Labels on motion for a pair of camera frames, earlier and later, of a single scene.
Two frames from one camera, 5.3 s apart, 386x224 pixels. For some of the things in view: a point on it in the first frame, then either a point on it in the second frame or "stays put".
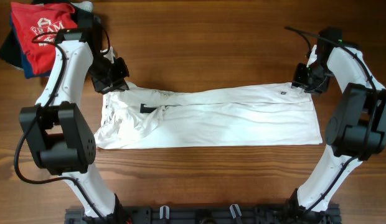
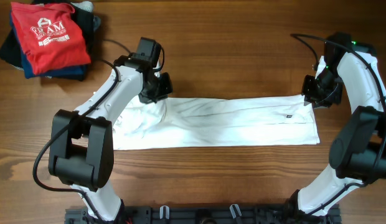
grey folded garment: (88, 5) stays put
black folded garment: (11, 51) stays put
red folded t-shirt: (30, 20) stays put
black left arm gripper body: (109, 83) to (157, 90)
